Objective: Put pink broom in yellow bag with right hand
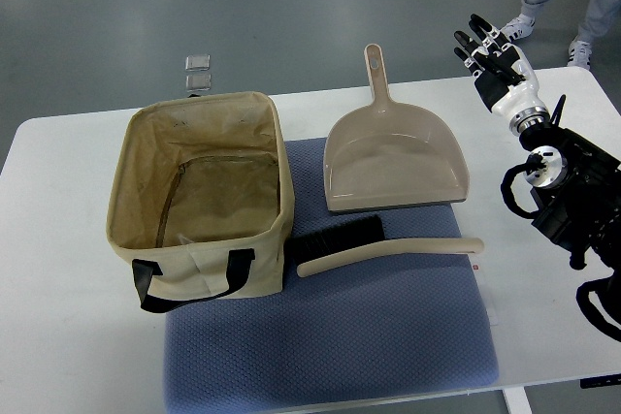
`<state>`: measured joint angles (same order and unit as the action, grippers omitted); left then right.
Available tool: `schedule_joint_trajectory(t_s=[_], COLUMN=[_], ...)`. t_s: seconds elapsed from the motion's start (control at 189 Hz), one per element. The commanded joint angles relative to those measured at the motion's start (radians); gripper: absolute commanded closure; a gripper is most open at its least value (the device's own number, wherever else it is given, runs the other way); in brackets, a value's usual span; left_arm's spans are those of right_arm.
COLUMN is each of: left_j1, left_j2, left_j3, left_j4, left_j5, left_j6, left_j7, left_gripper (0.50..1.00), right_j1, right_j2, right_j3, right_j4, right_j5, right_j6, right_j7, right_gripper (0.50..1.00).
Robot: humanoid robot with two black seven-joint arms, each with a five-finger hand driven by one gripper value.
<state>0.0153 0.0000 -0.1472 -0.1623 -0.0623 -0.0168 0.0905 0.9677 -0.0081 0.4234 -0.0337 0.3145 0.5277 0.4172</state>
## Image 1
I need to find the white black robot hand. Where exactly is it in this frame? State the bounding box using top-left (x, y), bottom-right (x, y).
top-left (454, 14), bottom-right (550, 135)

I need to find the pink hand broom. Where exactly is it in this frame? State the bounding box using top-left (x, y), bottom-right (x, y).
top-left (284, 215), bottom-right (484, 278)

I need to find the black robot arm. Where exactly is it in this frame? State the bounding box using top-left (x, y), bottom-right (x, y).
top-left (501, 96), bottom-right (620, 341)

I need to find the yellow fabric bag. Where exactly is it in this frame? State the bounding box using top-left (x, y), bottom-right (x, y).
top-left (106, 92), bottom-right (295, 313)

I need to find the pink plastic dustpan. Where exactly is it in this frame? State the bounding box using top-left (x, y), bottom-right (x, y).
top-left (323, 44), bottom-right (470, 212)

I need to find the blue textured mat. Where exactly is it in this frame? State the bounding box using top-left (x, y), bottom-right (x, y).
top-left (162, 136), bottom-right (501, 414)

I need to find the lower clear floor plate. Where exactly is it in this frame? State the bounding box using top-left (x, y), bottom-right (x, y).
top-left (185, 73), bottom-right (212, 91)

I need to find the clear floor plate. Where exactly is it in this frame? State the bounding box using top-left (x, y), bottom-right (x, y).
top-left (185, 53), bottom-right (211, 72)
top-left (185, 73), bottom-right (212, 91)

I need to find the upper clear floor plate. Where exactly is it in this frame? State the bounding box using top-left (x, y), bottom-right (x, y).
top-left (185, 53), bottom-right (211, 72)

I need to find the black box under table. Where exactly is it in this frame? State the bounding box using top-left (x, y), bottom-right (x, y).
top-left (579, 374), bottom-right (621, 390)

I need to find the white table leg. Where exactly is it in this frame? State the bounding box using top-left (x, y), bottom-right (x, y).
top-left (503, 387), bottom-right (533, 414)

